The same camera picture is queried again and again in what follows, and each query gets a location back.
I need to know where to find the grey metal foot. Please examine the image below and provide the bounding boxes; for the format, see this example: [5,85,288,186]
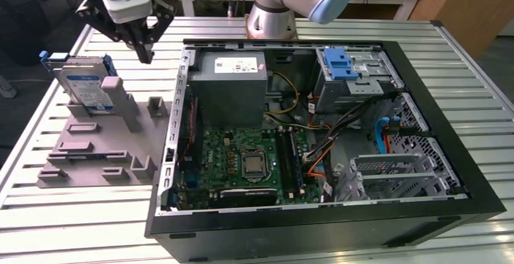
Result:
[0,74,17,99]

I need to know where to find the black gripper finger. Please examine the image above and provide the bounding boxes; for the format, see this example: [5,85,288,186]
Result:
[75,0,148,64]
[139,0,176,64]

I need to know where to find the thin red wire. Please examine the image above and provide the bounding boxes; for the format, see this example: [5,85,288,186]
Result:
[183,97,199,160]

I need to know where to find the brown wooden cabinet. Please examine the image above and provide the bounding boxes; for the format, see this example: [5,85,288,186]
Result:
[409,0,514,57]

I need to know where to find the metal disk bay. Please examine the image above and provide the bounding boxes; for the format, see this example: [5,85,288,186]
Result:
[335,152,463,201]

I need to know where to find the black wire bundle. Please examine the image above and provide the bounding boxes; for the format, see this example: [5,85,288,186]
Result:
[303,98,389,164]

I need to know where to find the red yellow power wire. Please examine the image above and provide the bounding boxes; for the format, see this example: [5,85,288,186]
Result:
[381,125,429,156]

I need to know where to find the blue wire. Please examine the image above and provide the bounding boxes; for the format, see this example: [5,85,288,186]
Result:
[375,115,402,156]

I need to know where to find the orange wires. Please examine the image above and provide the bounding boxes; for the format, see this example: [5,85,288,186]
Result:
[307,161,326,182]

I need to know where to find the CPU socket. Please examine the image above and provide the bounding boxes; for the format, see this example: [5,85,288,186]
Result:
[239,147,271,184]

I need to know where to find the hard disk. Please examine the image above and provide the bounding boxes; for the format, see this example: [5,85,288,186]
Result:
[39,52,118,116]

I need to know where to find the black graphics card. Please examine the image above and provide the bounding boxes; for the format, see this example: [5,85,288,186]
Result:
[207,187,279,208]

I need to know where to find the green motherboard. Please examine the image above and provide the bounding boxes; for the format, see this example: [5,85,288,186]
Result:
[176,127,324,209]

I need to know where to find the metal optical drive cage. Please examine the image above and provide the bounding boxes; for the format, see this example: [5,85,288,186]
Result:
[312,47,405,114]

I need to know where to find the grey parts rack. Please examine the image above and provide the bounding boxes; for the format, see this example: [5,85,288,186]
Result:
[35,76,174,189]

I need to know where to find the black PC case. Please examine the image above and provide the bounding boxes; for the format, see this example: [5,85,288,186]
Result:
[144,37,507,263]

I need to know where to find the black RAM slot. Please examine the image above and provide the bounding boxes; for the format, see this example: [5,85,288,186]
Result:
[275,127,294,195]

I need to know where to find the blue drive latch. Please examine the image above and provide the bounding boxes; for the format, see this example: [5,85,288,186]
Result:
[323,49,358,81]

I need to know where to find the silver CPU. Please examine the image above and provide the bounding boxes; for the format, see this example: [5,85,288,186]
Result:
[243,155,266,176]

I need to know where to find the yellow wires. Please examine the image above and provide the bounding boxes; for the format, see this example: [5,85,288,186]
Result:
[263,70,302,116]

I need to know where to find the grey power supply unit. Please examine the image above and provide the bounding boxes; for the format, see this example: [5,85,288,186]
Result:
[188,50,270,129]

